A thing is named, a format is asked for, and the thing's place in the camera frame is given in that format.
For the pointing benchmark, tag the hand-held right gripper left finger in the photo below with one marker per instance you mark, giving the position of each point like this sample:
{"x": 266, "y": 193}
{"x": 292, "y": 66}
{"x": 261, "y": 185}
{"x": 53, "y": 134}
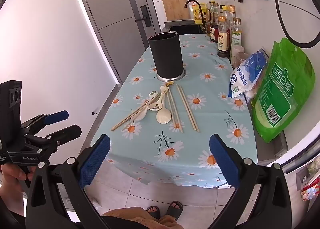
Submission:
{"x": 96, "y": 160}

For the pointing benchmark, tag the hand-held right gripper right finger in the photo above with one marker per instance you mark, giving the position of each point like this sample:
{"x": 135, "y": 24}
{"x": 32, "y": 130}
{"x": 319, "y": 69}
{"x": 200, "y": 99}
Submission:
{"x": 223, "y": 160}

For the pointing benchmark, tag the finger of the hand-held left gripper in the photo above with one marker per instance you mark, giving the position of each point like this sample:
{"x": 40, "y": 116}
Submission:
{"x": 57, "y": 116}
{"x": 67, "y": 132}

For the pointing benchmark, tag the plain white spoon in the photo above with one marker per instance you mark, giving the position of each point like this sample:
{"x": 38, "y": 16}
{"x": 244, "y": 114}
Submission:
{"x": 138, "y": 115}

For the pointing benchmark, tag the plain cream spoon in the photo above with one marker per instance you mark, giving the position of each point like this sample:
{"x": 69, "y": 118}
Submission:
{"x": 163, "y": 117}

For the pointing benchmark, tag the cartoon print spoon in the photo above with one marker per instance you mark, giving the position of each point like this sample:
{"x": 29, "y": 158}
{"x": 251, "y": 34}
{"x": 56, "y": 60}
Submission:
{"x": 154, "y": 107}

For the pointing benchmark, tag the small patterned white spoon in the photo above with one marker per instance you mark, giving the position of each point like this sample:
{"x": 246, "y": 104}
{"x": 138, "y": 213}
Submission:
{"x": 152, "y": 94}

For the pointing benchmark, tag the black cylindrical utensil holder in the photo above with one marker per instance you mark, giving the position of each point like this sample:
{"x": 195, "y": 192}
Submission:
{"x": 165, "y": 54}

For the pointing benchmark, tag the person's left hand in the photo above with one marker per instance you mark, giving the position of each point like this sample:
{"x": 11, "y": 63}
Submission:
{"x": 15, "y": 171}

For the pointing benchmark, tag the light blue daisy tablecloth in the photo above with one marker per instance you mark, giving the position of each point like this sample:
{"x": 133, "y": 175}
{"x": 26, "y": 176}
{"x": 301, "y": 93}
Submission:
{"x": 140, "y": 149}

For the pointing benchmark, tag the person's brown garment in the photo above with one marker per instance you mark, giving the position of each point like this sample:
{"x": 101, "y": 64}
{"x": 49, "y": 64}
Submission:
{"x": 130, "y": 216}

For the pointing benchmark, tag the black slipper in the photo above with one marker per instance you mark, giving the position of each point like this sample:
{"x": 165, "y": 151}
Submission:
{"x": 153, "y": 212}
{"x": 174, "y": 210}

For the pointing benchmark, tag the green sugar bag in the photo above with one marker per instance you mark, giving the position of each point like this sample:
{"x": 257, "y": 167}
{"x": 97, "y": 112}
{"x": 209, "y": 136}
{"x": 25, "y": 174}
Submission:
{"x": 280, "y": 94}

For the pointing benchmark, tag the blue white salt bag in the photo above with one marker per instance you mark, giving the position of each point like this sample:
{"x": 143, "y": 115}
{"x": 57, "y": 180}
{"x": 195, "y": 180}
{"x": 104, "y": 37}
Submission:
{"x": 246, "y": 74}

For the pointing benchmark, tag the red white packet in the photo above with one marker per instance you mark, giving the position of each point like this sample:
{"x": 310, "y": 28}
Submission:
{"x": 310, "y": 190}

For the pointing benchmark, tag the clear spice jar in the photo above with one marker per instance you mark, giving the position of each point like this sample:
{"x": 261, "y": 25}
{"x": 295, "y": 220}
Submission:
{"x": 242, "y": 59}

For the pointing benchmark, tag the white lidded spice jar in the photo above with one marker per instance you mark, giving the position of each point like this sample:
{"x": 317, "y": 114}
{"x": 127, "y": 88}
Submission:
{"x": 237, "y": 50}

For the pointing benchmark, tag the grey door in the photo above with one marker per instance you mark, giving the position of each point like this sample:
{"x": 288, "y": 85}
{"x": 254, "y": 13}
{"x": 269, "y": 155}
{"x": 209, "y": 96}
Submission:
{"x": 112, "y": 19}

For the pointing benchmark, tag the green label glass bottle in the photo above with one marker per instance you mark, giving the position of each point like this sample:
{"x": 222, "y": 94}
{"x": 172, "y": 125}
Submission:
{"x": 222, "y": 36}

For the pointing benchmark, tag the dark kitchen sink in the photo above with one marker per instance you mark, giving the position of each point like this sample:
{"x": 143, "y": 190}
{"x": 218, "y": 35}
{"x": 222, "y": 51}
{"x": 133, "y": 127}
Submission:
{"x": 185, "y": 29}

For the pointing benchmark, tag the black faucet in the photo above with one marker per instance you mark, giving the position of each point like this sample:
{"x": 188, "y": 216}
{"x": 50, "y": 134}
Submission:
{"x": 193, "y": 1}

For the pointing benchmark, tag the wooden cutting board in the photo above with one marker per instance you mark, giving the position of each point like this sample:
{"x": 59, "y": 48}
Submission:
{"x": 175, "y": 4}

